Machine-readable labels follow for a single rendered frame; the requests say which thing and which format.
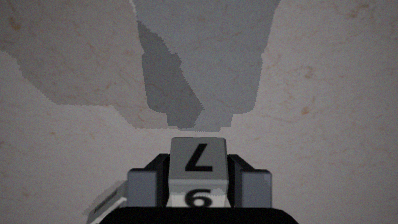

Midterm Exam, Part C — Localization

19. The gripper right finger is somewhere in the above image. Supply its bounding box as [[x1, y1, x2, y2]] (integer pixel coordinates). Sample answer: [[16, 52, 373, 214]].
[[227, 154, 272, 208]]

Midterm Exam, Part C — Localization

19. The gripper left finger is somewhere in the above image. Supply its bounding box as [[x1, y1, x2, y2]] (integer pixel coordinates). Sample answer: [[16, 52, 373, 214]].
[[127, 154, 170, 207]]

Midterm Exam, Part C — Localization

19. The white rectangular tray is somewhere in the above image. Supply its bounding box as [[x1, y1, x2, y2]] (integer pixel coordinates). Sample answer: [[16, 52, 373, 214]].
[[86, 180, 127, 224]]

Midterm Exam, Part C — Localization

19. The grey number cube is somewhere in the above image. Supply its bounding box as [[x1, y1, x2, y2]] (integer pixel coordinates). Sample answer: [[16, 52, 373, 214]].
[[111, 200, 127, 212], [168, 137, 229, 207]]

